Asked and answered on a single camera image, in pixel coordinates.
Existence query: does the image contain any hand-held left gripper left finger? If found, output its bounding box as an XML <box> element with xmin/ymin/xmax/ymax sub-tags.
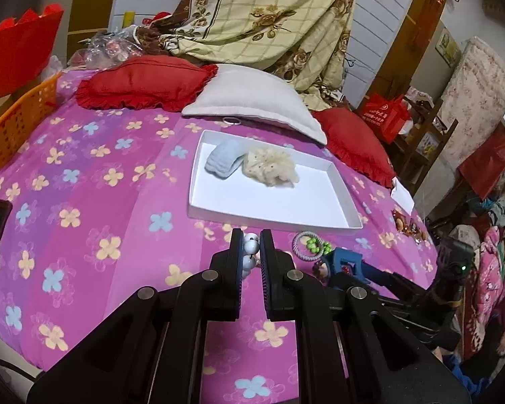
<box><xmin>27</xmin><ymin>228</ymin><xmax>245</xmax><ymax>404</ymax></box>

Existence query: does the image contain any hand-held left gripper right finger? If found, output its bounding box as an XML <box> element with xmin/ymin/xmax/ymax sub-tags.
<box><xmin>259</xmin><ymin>229</ymin><xmax>472</xmax><ymax>404</ymax></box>

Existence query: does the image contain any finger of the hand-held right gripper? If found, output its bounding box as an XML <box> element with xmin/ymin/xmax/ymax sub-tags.
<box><xmin>353</xmin><ymin>267</ymin><xmax>437</xmax><ymax>304</ymax></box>
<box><xmin>372</xmin><ymin>295</ymin><xmax>461</xmax><ymax>351</ymax></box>

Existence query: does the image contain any white bead necklace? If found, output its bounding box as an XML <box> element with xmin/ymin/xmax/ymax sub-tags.
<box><xmin>241</xmin><ymin>232</ymin><xmax>262</xmax><ymax>280</ymax></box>

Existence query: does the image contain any grey braided hair tie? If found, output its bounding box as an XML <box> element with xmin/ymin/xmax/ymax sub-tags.
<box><xmin>292</xmin><ymin>231</ymin><xmax>321</xmax><ymax>260</ymax></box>

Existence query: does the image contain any green bead bracelet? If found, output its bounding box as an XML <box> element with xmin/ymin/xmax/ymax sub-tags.
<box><xmin>305</xmin><ymin>238</ymin><xmax>333</xmax><ymax>256</ymax></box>

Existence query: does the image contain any blue hair claw clip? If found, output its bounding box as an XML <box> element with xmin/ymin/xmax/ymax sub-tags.
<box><xmin>320</xmin><ymin>247</ymin><xmax>371</xmax><ymax>285</ymax></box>

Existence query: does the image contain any white cardboard tray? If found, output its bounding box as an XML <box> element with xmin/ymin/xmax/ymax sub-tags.
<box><xmin>188</xmin><ymin>130</ymin><xmax>364</xmax><ymax>232</ymax></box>

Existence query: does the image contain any pink floral clothing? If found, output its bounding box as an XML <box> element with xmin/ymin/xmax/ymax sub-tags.
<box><xmin>475</xmin><ymin>225</ymin><xmax>505</xmax><ymax>346</ymax></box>

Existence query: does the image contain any small brown trinket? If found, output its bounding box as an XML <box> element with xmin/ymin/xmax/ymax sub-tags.
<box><xmin>391</xmin><ymin>211</ymin><xmax>430</xmax><ymax>240</ymax></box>

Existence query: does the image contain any cream lace scrunchie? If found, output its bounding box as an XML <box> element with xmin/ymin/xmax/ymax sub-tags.
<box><xmin>241</xmin><ymin>146</ymin><xmax>299</xmax><ymax>188</ymax></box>

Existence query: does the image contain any dark red bag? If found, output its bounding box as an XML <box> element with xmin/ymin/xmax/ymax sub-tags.
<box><xmin>459</xmin><ymin>126</ymin><xmax>505</xmax><ymax>201</ymax></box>

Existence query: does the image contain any light blue fuzzy headband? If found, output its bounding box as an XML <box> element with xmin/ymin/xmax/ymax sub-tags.
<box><xmin>205</xmin><ymin>141</ymin><xmax>247</xmax><ymax>181</ymax></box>

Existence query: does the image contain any wooden chair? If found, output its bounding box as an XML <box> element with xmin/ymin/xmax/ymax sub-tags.
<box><xmin>391</xmin><ymin>97</ymin><xmax>459</xmax><ymax>186</ymax></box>

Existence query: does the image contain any red frilled pillow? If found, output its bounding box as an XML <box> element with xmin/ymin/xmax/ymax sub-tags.
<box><xmin>75</xmin><ymin>57</ymin><xmax>218</xmax><ymax>113</ymax></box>
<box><xmin>311</xmin><ymin>107</ymin><xmax>397</xmax><ymax>188</ymax></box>

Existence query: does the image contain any pink floral blanket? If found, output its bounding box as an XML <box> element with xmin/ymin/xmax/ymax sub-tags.
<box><xmin>0</xmin><ymin>67</ymin><xmax>440</xmax><ymax>404</ymax></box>

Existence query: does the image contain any red gift bag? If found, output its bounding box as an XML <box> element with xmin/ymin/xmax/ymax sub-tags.
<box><xmin>364</xmin><ymin>93</ymin><xmax>411</xmax><ymax>144</ymax></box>

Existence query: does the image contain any white pillow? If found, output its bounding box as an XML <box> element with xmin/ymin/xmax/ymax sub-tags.
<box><xmin>181</xmin><ymin>64</ymin><xmax>328</xmax><ymax>146</ymax></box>

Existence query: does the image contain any pink floral mattress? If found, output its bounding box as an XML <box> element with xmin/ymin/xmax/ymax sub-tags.
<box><xmin>440</xmin><ymin>36</ymin><xmax>505</xmax><ymax>169</ymax></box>

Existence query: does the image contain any clear plastic bag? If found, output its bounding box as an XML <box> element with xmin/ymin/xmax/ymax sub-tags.
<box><xmin>67</xmin><ymin>25</ymin><xmax>146</xmax><ymax>70</ymax></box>

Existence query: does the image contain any cream floral quilt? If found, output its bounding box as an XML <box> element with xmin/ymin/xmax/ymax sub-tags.
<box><xmin>137</xmin><ymin>0</ymin><xmax>361</xmax><ymax>110</ymax></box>

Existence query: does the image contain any orange plastic basket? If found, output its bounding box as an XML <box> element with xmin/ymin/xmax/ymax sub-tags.
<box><xmin>0</xmin><ymin>71</ymin><xmax>64</xmax><ymax>172</ymax></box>

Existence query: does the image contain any red zigzag-edged box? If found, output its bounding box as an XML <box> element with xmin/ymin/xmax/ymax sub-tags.
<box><xmin>0</xmin><ymin>4</ymin><xmax>65</xmax><ymax>101</ymax></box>

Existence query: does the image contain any wall calendar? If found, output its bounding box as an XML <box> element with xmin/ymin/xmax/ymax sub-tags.
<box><xmin>435</xmin><ymin>27</ymin><xmax>462</xmax><ymax>66</ymax></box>

